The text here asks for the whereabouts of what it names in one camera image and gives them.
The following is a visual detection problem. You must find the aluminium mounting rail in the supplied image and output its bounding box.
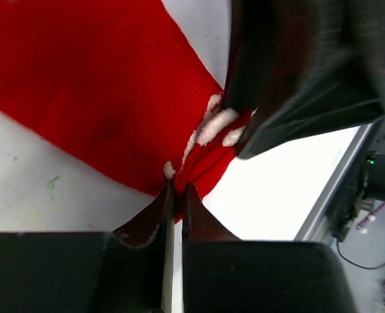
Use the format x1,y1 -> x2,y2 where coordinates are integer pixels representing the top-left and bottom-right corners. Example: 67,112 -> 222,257
294,118 -> 385,243

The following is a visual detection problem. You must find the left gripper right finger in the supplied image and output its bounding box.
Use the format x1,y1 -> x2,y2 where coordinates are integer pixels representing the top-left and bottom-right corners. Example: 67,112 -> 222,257
181,184 -> 241,243

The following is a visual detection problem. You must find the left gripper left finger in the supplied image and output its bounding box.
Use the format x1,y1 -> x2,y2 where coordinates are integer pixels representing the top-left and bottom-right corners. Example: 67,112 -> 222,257
113,181 -> 174,248

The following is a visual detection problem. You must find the red sock with white bear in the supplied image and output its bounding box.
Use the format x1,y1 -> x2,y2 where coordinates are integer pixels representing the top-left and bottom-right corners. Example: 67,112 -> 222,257
0,1 -> 252,222

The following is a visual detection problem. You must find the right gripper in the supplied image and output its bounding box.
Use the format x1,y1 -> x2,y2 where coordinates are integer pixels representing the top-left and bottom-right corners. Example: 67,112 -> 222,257
223,1 -> 385,159

